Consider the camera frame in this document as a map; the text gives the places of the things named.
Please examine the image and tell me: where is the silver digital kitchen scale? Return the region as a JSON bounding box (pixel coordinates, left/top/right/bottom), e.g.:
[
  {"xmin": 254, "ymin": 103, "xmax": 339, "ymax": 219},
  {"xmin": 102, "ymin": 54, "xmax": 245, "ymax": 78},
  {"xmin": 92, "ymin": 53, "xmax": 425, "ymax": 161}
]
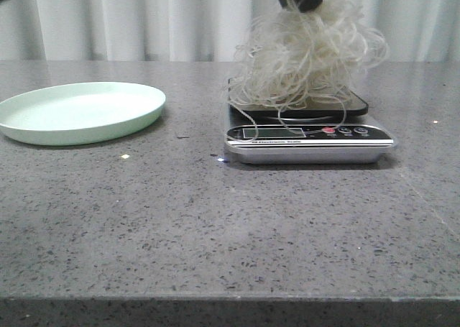
[{"xmin": 224, "ymin": 90, "xmax": 397, "ymax": 165}]

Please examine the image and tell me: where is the white pleated curtain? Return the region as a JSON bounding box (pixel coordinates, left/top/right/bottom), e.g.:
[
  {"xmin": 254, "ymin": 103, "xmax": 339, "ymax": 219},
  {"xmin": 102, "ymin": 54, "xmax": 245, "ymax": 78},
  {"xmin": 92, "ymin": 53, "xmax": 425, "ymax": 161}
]
[{"xmin": 1, "ymin": 0, "xmax": 459, "ymax": 61}]

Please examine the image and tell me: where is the white vermicelli noodle bundle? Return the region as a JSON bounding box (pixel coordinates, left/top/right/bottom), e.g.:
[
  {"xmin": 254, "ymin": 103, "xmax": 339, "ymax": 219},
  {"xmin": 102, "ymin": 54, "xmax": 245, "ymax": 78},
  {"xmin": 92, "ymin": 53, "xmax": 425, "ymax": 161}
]
[{"xmin": 224, "ymin": 0, "xmax": 390, "ymax": 142}]

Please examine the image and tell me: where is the light green round plate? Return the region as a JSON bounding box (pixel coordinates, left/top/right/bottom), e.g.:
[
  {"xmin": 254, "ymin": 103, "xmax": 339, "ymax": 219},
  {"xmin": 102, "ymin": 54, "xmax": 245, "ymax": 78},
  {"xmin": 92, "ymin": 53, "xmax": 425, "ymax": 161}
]
[{"xmin": 1, "ymin": 82, "xmax": 166, "ymax": 146}]

